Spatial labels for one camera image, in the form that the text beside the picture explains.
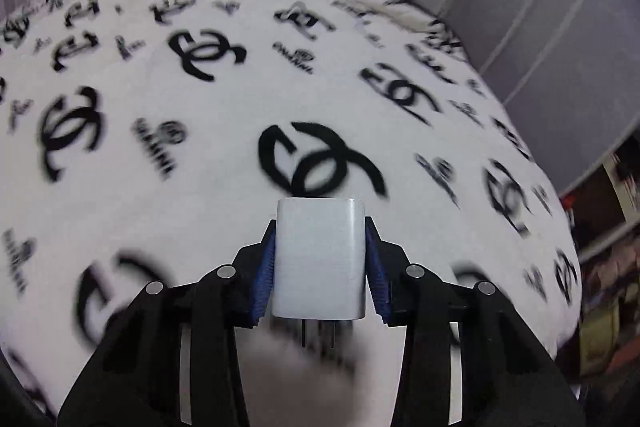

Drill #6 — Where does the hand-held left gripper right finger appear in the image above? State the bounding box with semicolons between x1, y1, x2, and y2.
364;216;587;427

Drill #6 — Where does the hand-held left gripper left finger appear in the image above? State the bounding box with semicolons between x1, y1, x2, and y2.
56;219;277;427

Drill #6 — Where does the white charger plug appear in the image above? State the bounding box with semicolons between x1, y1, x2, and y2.
271;197;369;351

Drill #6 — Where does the white black printed blanket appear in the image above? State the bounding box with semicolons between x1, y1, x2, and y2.
0;0;584;427

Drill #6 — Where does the cluttered shelf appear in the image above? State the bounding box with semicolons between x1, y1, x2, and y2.
559;141;640;380

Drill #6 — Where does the white wardrobe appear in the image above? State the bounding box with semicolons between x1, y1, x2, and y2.
437;0;640;194

